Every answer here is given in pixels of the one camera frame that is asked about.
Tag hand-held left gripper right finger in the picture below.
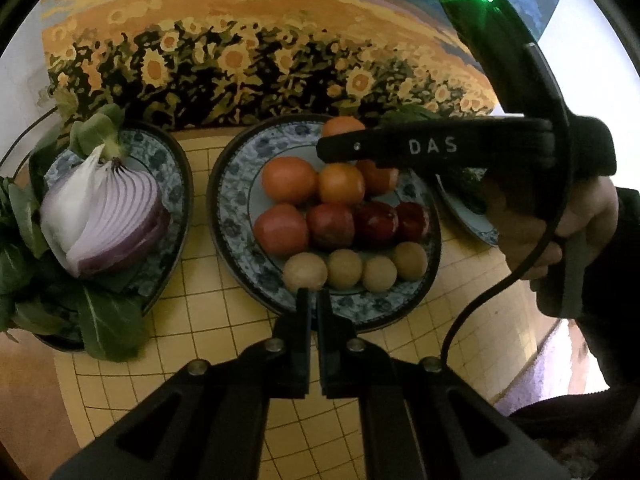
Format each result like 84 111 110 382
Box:
317 290 571 480

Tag orange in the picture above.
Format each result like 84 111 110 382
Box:
321 116 367 139
356 160 400 197
261 157 319 206
318 162 366 206

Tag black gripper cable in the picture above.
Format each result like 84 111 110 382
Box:
440 42 573 368

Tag large blue patterned plate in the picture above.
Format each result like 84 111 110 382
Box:
206 114 443 333

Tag halved red onion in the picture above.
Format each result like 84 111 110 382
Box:
39 144 171 278

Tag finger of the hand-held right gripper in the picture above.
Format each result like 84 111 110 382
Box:
316 125 396 167

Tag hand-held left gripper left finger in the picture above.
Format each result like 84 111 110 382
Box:
50 287 311 480

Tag person's right hand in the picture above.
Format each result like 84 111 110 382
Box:
482 167 621 291

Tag sunflower field painting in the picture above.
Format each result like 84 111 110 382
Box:
40 0 571 131

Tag purple towel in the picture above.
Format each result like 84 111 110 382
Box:
492 320 608 418

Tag pale green leafy stalk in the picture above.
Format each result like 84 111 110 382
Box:
69 104 126 161

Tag round tan longan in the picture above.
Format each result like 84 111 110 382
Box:
283 252 328 292
361 255 398 293
327 248 364 290
391 241 428 281

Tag yellow go board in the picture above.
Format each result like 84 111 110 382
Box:
54 130 551 480

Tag orange-red apple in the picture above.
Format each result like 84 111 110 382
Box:
254 203 311 253

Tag dark red apple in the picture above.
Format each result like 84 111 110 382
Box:
306 202 356 250
395 201 431 243
353 201 400 247

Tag dark leafy greens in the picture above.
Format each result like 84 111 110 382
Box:
0 102 148 363

